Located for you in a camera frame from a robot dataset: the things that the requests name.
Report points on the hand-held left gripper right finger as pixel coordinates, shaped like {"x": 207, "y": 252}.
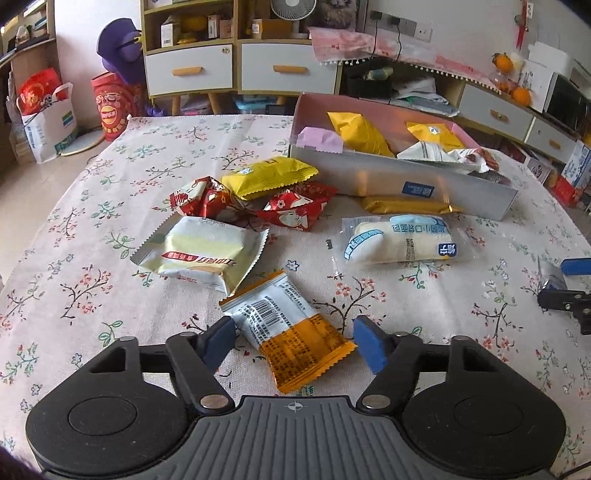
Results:
{"x": 371, "y": 344}

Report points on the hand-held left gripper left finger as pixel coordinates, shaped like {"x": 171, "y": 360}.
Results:
{"x": 219, "y": 344}

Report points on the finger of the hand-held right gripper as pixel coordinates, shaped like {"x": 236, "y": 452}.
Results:
{"x": 565, "y": 302}
{"x": 577, "y": 268}

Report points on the silver snack wrapper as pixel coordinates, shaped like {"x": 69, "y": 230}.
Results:
{"x": 551, "y": 277}

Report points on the white and orange snack packet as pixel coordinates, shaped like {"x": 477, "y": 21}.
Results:
{"x": 286, "y": 332}

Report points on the pale yellow white snack packet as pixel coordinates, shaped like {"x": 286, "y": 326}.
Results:
{"x": 203, "y": 249}

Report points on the clear white bread packet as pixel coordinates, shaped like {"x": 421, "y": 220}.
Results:
{"x": 406, "y": 242}

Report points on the gold stick snack packet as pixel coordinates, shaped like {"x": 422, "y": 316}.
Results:
{"x": 406, "y": 205}

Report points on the red and white snack packet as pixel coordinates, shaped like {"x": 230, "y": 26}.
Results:
{"x": 295, "y": 207}
{"x": 203, "y": 201}

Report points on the white box with pink lining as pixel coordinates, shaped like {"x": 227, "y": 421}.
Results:
{"x": 378, "y": 180}

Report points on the yellow snack packet small label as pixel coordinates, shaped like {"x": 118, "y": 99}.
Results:
{"x": 438, "y": 136}
{"x": 268, "y": 177}

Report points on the white snack bag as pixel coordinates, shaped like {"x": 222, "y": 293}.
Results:
{"x": 429, "y": 152}

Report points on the large plain yellow snack packet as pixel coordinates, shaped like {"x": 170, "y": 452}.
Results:
{"x": 360, "y": 134}

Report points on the lilac snack packet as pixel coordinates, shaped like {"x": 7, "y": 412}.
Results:
{"x": 318, "y": 138}

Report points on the red carton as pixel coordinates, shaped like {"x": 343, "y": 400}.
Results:
{"x": 568, "y": 189}

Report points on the white printed carton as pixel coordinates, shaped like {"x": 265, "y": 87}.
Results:
{"x": 577, "y": 161}

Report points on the floral tablecloth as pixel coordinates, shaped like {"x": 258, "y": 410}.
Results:
{"x": 92, "y": 240}

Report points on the microwave oven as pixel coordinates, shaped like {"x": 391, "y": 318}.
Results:
{"x": 568, "y": 104}

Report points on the white cardboard box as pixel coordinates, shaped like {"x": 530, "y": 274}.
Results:
{"x": 540, "y": 78}

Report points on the pile of white teal cloths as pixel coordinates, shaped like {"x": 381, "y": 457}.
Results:
{"x": 420, "y": 92}

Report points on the small clear storage bin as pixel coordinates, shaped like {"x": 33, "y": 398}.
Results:
{"x": 198, "y": 106}

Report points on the blue lidded storage bin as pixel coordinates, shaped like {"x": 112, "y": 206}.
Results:
{"x": 251, "y": 105}

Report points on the black device on floor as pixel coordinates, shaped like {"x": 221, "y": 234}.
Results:
{"x": 279, "y": 110}

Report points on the white round floor base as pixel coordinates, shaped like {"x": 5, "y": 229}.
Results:
{"x": 83, "y": 143}

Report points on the red hanging ornament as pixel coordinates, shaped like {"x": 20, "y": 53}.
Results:
{"x": 523, "y": 23}

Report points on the red printed bucket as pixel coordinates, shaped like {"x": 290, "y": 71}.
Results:
{"x": 111, "y": 108}

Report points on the white paper shopping bag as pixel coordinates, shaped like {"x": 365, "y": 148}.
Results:
{"x": 46, "y": 129}

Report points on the pink runner cloth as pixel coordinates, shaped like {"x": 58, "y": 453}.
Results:
{"x": 341, "y": 44}

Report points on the red gift bag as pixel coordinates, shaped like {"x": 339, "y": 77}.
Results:
{"x": 37, "y": 92}

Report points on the small white product box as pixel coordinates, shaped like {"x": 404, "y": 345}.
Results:
{"x": 170, "y": 33}

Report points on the purple plush toy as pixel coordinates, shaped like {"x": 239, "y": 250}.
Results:
{"x": 117, "y": 46}

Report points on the small brown boxes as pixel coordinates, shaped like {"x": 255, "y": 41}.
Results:
{"x": 220, "y": 26}

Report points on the yellow item on shelf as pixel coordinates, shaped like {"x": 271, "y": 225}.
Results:
{"x": 194, "y": 27}

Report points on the flat cardboard box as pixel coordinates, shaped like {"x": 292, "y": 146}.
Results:
{"x": 272, "y": 27}

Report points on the wooden shelf cabinet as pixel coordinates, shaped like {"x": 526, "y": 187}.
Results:
{"x": 147, "y": 27}

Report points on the framed cat picture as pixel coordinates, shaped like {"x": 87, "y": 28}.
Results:
{"x": 341, "y": 11}

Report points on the wooden bookshelf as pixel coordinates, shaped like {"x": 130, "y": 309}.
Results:
{"x": 32, "y": 60}

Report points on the white desk fan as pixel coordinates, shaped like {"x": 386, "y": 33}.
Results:
{"x": 293, "y": 9}

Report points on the white wall outlet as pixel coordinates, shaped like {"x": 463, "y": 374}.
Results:
{"x": 424, "y": 28}

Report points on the wall outlet panel with plugs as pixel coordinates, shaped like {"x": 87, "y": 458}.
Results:
{"x": 406, "y": 23}

